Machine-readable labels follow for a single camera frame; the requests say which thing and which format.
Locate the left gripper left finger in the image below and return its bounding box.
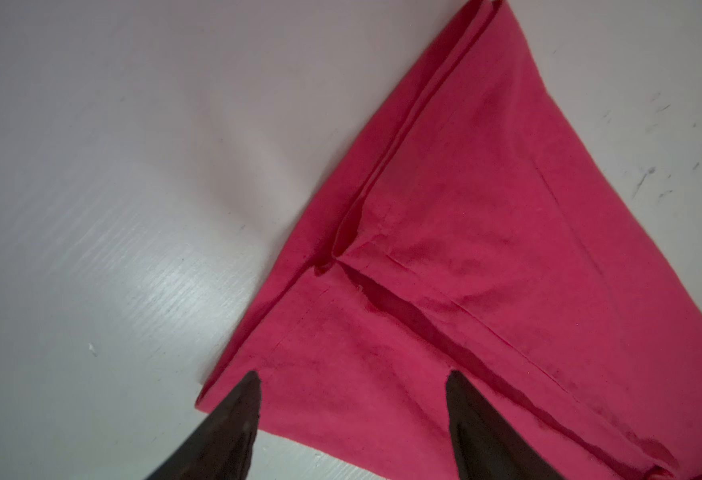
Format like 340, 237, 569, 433
148, 371, 261, 480

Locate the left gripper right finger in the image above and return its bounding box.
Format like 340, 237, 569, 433
445, 370, 563, 480

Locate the magenta t shirt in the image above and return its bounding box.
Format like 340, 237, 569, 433
196, 1, 702, 479

